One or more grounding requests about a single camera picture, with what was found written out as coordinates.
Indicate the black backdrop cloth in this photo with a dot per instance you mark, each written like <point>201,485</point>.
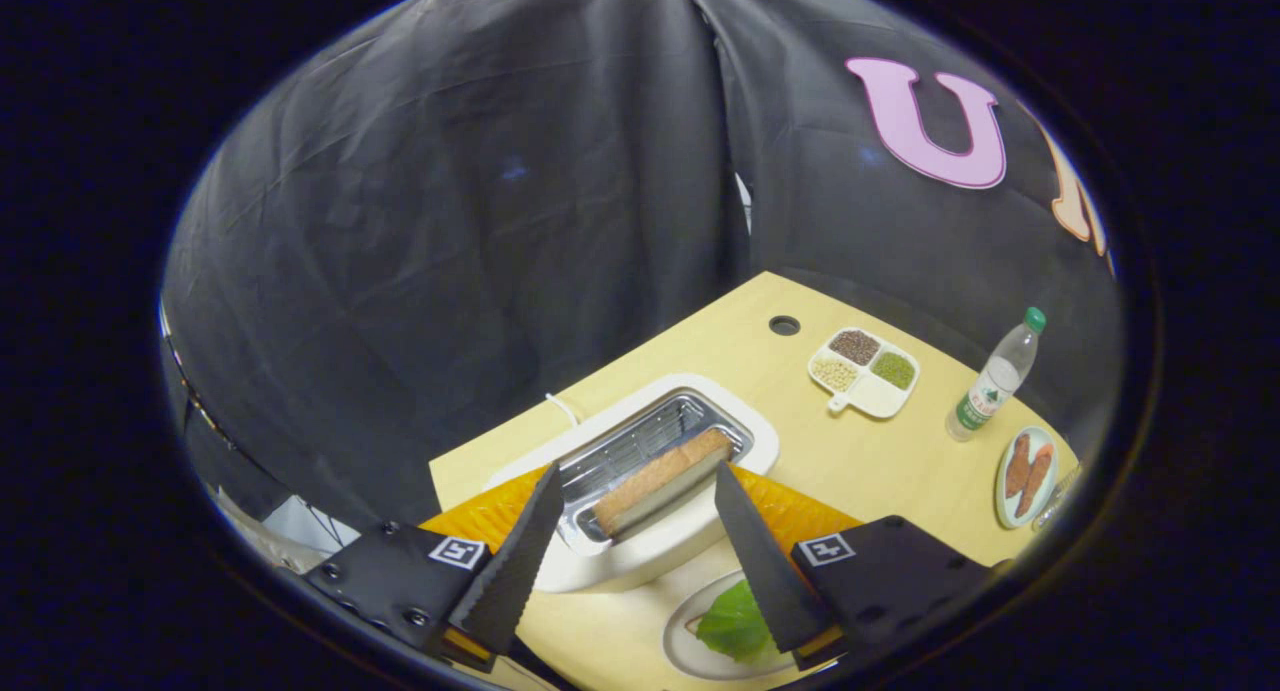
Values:
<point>450,221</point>

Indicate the toasted bread slice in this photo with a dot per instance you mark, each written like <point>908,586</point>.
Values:
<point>655,476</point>

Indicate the brown meat piece orange tip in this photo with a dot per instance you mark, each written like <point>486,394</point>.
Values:
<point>1036,479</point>

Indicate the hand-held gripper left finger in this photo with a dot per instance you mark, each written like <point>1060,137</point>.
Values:
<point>515,571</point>

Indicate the clear glass utensil holder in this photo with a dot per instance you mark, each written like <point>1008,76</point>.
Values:
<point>1058,496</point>

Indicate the clear water bottle green cap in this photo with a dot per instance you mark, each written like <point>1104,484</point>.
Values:
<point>990,386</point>

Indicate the green lettuce leaf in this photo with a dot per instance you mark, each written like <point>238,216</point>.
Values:
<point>735,621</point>

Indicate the pale oval plate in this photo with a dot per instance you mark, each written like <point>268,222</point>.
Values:
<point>1003,491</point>

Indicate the white divided bean dish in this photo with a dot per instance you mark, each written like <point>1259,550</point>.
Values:
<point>870,396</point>

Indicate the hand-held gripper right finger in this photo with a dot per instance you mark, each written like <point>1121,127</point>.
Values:
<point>765,571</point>

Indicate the white toaster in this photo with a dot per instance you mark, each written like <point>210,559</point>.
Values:
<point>640,561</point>

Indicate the round white plate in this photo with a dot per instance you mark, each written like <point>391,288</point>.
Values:
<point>685,656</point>

